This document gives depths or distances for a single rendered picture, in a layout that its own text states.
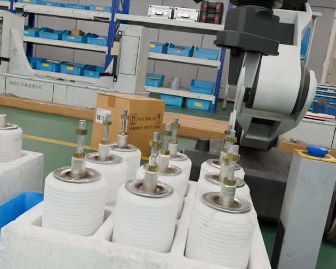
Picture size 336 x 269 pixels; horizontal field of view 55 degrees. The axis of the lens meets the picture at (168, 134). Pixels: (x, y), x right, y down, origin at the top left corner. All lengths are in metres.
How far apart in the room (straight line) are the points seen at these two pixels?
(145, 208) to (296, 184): 0.32
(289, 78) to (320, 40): 8.32
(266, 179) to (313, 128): 1.64
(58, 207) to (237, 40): 0.38
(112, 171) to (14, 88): 2.55
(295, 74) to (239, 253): 0.55
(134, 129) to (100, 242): 1.17
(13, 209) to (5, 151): 0.14
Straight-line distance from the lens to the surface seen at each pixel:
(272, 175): 1.01
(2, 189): 0.80
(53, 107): 2.84
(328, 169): 0.68
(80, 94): 2.80
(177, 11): 5.38
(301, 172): 0.67
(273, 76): 0.89
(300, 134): 2.61
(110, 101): 1.65
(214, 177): 0.62
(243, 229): 0.48
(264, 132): 1.18
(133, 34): 2.74
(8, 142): 0.85
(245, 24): 0.56
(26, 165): 0.86
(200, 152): 1.02
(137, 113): 1.63
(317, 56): 9.16
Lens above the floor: 0.42
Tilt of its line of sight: 10 degrees down
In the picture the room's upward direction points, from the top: 8 degrees clockwise
